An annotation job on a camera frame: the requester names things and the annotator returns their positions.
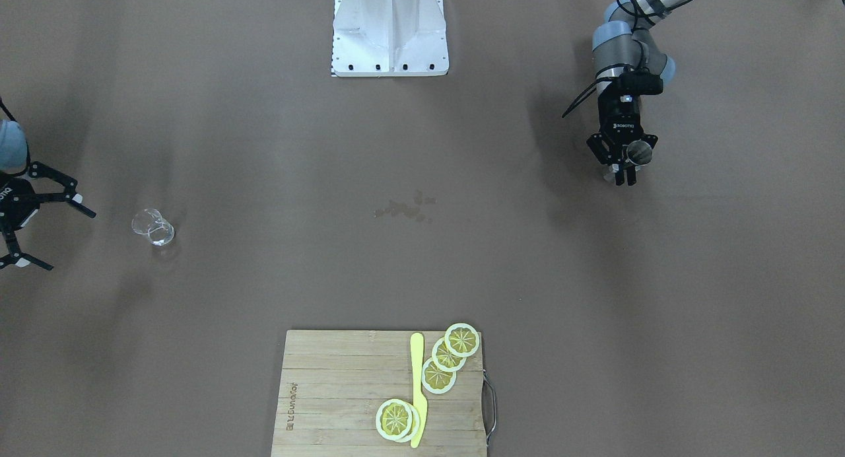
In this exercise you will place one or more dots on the steel shaker cup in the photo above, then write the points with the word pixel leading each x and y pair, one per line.
pixel 626 162

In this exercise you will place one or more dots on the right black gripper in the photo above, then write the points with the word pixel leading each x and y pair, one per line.
pixel 14 206

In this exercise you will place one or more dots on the middle lemon slice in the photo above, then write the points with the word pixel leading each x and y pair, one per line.
pixel 439 373

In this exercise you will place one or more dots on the yellow plastic knife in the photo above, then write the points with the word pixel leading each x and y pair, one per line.
pixel 420 403

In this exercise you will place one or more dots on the clear glass measuring cup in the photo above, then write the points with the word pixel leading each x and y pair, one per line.
pixel 149 223

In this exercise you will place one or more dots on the wooden cutting board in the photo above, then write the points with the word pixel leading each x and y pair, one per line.
pixel 332 383

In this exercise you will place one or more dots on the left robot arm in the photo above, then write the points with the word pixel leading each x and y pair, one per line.
pixel 628 65

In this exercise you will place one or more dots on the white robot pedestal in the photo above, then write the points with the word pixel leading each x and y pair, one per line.
pixel 381 38

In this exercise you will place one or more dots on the far lemon slice pair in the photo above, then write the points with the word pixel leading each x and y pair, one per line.
pixel 397 421

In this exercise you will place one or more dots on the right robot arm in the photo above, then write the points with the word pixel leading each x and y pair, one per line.
pixel 15 154

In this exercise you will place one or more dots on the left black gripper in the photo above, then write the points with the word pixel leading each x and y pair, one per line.
pixel 623 118

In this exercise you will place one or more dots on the front lemon slice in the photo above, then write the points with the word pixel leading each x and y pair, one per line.
pixel 462 340

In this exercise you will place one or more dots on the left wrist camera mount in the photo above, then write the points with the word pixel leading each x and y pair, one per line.
pixel 638 83

